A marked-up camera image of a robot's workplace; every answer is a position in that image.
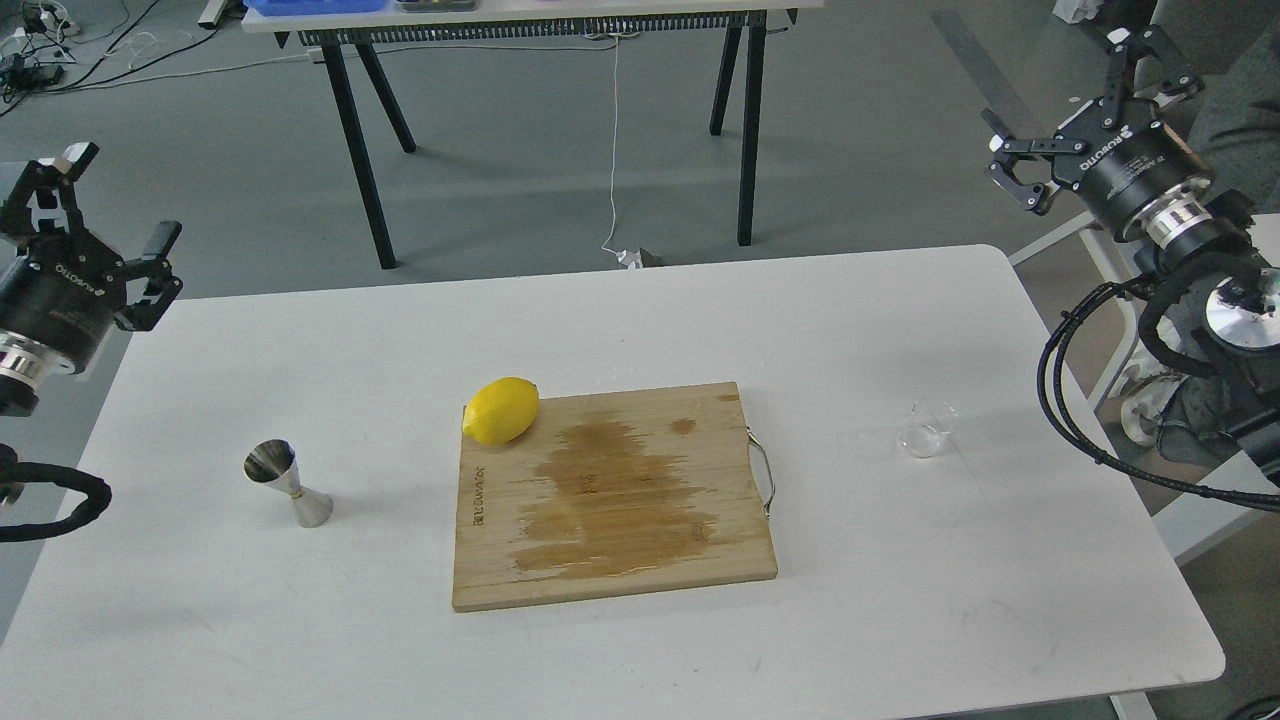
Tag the bamboo cutting board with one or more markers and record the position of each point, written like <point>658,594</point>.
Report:
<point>629,492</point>

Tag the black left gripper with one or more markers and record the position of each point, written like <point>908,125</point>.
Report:
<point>58,304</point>

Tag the steel jigger measuring cup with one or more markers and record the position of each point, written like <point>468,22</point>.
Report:
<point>274,464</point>

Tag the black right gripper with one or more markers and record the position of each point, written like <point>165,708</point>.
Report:
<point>1139,179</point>

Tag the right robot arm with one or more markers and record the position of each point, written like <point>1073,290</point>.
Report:
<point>1230,216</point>

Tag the grey office chair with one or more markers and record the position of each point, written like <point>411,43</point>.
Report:
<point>1130,389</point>

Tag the yellow lemon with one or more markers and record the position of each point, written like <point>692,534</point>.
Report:
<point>501,411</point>

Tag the small clear glass cup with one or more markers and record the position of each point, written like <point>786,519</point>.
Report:
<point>927,430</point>

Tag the blue tray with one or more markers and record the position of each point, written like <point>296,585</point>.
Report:
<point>288,8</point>

